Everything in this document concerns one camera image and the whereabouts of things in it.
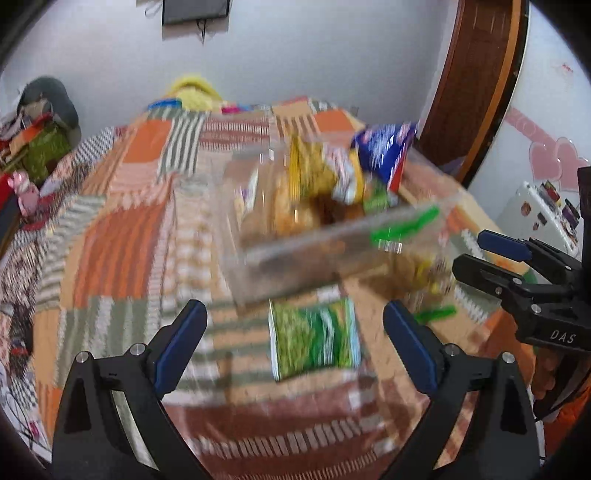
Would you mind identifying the yellow sticks snack packet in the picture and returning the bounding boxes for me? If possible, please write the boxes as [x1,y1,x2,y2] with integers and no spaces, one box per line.
[286,134,366,205]

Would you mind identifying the green box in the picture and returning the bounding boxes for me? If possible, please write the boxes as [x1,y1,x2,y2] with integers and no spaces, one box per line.
[21,127,73,186]

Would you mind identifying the pink plush toy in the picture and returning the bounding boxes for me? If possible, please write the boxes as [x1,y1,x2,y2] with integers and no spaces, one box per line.
[8,170,40,216]

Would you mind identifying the green pea snack packet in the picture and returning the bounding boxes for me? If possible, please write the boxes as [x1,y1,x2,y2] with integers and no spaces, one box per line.
[269,298,363,382]

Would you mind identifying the yellow plush pillow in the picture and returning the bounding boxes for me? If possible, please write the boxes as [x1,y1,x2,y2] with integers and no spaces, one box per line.
[168,74,223,112]

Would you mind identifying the clear plastic container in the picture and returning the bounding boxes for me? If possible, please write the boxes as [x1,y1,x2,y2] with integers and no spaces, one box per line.
[217,117,456,308]

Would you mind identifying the wooden wardrobe with heart doors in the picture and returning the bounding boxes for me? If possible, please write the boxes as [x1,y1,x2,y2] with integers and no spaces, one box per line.
[455,0,591,222]

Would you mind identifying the blue snack packet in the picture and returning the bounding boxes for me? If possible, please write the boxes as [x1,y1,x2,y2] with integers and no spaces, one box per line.
[351,122,419,195]

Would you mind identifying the person's right hand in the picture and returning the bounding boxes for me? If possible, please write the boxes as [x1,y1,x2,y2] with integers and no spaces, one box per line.
[531,348,561,402]

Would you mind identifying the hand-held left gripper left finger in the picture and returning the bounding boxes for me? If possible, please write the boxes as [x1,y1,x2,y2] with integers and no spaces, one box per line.
[52,299,209,480]

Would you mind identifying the dark blue box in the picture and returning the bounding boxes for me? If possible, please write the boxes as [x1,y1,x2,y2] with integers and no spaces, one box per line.
[0,199,22,241]

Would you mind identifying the white mini fridge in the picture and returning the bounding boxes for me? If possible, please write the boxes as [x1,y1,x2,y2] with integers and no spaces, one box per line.
[501,181,583,260]

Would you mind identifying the patchwork blanket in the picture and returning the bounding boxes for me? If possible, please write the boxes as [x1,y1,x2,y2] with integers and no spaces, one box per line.
[0,95,546,480]

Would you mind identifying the dark wooden door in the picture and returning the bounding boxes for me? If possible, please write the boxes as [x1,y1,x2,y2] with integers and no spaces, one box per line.
[417,0,514,172]

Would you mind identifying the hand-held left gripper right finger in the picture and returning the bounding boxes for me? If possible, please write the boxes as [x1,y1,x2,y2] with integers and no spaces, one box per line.
[383,300,541,480]

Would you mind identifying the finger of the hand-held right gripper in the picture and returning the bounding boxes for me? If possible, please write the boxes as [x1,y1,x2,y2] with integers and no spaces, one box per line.
[452,253,530,302]
[477,229,581,285]

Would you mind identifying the small black monitor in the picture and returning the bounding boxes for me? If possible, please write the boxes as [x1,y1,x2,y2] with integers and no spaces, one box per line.
[161,0,232,27]

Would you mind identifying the clear bag of fried pastries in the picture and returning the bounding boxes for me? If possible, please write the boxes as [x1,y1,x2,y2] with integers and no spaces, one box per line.
[390,249,458,325]

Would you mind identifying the thin black cable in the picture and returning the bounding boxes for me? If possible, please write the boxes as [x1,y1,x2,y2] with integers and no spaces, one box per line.
[7,401,40,450]

